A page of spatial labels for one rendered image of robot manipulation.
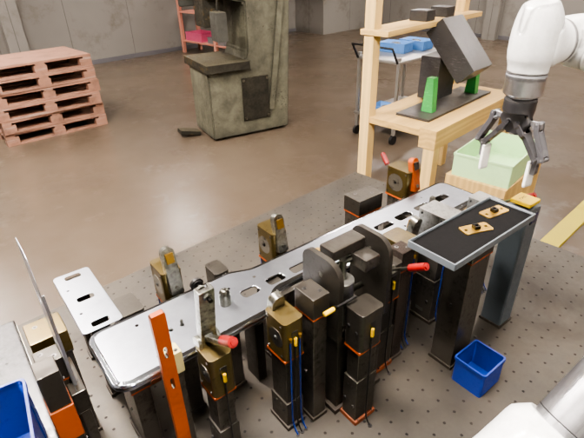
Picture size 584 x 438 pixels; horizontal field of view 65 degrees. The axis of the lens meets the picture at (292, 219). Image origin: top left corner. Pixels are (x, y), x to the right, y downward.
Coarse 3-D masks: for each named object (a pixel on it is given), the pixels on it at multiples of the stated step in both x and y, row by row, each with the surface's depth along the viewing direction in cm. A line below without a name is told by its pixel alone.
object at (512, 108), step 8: (504, 96) 113; (504, 104) 113; (512, 104) 110; (520, 104) 109; (528, 104) 109; (536, 104) 110; (504, 112) 116; (512, 112) 111; (520, 112) 110; (528, 112) 110; (512, 120) 114; (520, 120) 112; (528, 120) 111; (504, 128) 117; (512, 128) 115; (528, 128) 113
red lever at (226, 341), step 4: (208, 336) 99; (212, 336) 98; (216, 336) 96; (220, 336) 94; (224, 336) 92; (228, 336) 91; (232, 336) 90; (208, 340) 99; (212, 340) 97; (216, 340) 95; (220, 340) 93; (224, 340) 91; (228, 340) 89; (232, 340) 89; (236, 340) 90; (220, 344) 93; (224, 344) 91; (228, 344) 89; (232, 344) 89; (236, 344) 90
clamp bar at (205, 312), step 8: (192, 280) 95; (200, 280) 95; (192, 288) 95; (200, 288) 94; (208, 288) 93; (200, 296) 92; (208, 296) 92; (200, 304) 93; (208, 304) 95; (200, 312) 94; (208, 312) 96; (200, 320) 96; (208, 320) 97; (200, 328) 98; (208, 328) 99; (200, 336) 100
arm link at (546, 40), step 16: (544, 0) 100; (528, 16) 100; (544, 16) 99; (560, 16) 99; (512, 32) 105; (528, 32) 101; (544, 32) 100; (560, 32) 101; (576, 32) 104; (512, 48) 105; (528, 48) 102; (544, 48) 101; (560, 48) 102; (512, 64) 106; (528, 64) 104; (544, 64) 103
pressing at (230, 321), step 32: (416, 192) 175; (448, 192) 173; (352, 224) 155; (288, 256) 139; (288, 288) 128; (128, 320) 117; (192, 320) 116; (224, 320) 116; (256, 320) 116; (96, 352) 108; (128, 352) 107; (192, 352) 106; (128, 384) 99
